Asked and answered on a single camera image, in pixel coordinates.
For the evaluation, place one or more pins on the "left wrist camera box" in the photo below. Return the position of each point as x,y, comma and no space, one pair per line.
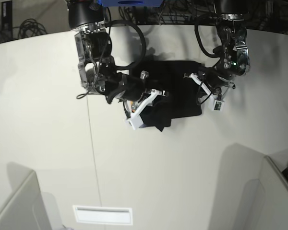
216,105

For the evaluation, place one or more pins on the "black T-shirt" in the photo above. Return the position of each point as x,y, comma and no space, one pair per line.
181,101

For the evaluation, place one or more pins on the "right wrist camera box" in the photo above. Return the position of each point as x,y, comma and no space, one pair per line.
135,122

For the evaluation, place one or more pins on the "blue plastic bin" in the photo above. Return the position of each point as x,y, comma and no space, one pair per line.
136,3

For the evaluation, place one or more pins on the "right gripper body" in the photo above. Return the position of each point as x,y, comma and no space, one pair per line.
124,87

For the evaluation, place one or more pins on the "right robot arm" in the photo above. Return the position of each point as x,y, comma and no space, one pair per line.
98,71

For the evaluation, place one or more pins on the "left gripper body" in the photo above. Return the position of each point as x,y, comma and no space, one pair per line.
216,79

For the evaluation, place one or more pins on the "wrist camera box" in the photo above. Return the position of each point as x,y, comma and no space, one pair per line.
135,122
216,105

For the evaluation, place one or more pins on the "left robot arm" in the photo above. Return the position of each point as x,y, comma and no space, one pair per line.
232,54

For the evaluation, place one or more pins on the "right grey partition panel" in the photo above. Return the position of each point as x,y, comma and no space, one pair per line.
267,205

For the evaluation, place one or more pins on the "white table cable grommet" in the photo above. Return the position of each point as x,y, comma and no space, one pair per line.
103,215

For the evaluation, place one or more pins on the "grey partition panel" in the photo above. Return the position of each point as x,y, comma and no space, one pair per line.
27,207
267,205

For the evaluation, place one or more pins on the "left grey partition panel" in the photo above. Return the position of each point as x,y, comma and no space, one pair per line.
27,207

